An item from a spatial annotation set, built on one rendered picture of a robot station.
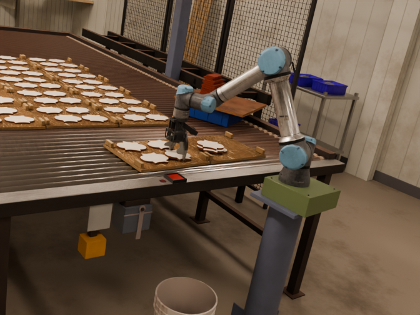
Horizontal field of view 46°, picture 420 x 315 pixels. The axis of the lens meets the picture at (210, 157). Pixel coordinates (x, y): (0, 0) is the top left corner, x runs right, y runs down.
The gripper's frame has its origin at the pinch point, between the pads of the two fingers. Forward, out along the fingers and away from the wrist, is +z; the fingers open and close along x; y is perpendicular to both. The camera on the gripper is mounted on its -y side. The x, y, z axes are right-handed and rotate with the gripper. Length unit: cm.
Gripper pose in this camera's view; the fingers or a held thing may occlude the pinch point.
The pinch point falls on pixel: (177, 155)
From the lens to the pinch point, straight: 244.2
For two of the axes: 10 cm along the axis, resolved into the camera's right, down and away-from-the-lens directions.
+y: -7.5, 1.0, -6.5
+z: -1.7, 9.2, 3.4
